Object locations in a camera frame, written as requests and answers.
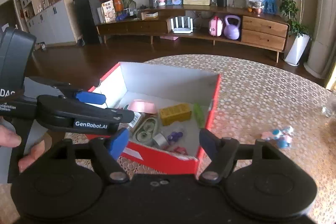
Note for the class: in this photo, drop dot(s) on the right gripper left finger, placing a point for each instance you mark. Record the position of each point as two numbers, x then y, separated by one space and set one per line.
105 152

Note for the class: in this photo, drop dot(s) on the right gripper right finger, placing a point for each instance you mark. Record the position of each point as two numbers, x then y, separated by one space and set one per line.
222 153

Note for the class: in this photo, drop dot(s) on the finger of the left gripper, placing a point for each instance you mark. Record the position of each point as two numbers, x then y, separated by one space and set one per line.
90 97

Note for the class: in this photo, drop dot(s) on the green correction tape dispenser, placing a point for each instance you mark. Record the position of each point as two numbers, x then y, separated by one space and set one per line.
145 133

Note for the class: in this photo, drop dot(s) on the spice jar green lid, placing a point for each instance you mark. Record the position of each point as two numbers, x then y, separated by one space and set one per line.
138 117

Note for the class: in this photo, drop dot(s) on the green marker pen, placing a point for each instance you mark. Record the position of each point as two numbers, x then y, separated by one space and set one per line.
199 115

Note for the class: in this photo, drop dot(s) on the pink plastic bowl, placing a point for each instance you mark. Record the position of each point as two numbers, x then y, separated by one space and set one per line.
142 106

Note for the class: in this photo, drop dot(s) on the clear vial purple flower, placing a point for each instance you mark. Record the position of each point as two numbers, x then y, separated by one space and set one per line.
161 141

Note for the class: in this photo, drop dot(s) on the yellow small box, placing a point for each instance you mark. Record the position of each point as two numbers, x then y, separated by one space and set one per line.
176 113

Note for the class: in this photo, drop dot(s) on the blue cartoon keychain figures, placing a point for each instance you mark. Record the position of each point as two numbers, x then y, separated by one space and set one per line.
281 138

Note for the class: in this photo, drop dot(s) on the person's left hand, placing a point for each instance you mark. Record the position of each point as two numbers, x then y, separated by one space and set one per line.
10 139

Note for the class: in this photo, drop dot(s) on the lace tablecloth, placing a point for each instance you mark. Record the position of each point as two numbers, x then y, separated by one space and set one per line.
255 97

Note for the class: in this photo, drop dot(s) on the red cardboard shoe box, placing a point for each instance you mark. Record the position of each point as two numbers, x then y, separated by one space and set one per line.
170 105

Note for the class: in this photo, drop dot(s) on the snack box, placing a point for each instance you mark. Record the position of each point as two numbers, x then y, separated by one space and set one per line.
108 11

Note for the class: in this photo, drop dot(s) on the black cabinet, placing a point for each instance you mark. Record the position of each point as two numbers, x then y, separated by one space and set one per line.
87 18

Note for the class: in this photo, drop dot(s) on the white wifi router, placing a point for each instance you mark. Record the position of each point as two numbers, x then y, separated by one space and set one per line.
182 25

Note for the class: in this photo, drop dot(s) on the clear drinking glass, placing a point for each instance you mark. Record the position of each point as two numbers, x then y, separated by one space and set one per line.
328 109

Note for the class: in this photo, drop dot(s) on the purple kettlebell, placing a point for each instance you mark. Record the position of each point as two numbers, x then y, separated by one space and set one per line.
231 31

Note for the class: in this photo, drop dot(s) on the pink toy case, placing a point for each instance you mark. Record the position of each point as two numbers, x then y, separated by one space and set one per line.
215 26

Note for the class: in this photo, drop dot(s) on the wooden tv console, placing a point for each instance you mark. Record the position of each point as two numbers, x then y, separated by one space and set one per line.
264 31

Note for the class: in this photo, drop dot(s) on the white standing air conditioner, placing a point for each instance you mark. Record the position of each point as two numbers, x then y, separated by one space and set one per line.
322 52

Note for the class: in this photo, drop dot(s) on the plastic bag of items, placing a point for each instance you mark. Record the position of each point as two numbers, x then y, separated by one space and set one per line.
255 6

